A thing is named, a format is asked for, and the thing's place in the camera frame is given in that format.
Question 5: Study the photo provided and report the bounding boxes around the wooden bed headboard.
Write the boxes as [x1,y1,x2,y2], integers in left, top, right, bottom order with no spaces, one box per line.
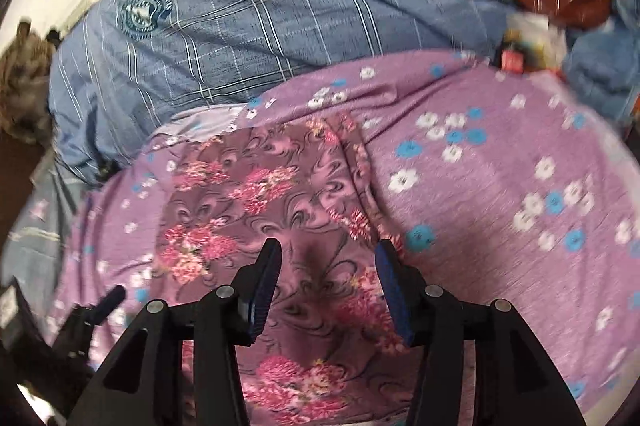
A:
[0,126,48,277]

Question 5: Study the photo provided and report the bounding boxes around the small red bottle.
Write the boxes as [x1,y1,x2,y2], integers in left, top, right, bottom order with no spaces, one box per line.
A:
[495,39,526,72]

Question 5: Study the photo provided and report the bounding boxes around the maroon floral shirt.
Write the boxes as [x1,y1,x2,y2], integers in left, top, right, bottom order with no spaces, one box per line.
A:
[155,113,426,419]

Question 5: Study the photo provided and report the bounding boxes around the blue denim cloth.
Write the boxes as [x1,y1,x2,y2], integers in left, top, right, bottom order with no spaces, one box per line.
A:
[562,0,640,127]

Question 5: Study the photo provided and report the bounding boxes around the blue plaid quilt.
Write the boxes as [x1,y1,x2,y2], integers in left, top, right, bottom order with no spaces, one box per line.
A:
[47,0,521,187]

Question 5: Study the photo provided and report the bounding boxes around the brown patterned cloth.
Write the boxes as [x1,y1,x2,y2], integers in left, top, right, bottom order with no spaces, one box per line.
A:
[0,21,63,147]

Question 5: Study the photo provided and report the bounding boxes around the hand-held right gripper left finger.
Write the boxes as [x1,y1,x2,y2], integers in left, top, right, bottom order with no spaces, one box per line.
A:
[65,237,283,426]

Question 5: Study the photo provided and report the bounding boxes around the grey striped sheet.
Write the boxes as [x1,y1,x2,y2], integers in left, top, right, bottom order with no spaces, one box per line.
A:
[7,151,101,317]

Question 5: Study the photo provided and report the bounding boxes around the purple floral bedsheet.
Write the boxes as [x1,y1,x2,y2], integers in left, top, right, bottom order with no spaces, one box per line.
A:
[47,49,640,426]

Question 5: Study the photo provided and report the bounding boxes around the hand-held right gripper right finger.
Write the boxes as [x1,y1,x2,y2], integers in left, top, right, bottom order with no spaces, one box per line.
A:
[375,239,586,426]

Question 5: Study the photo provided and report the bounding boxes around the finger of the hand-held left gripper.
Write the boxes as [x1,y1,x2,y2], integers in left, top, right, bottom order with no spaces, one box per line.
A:
[90,285,127,326]

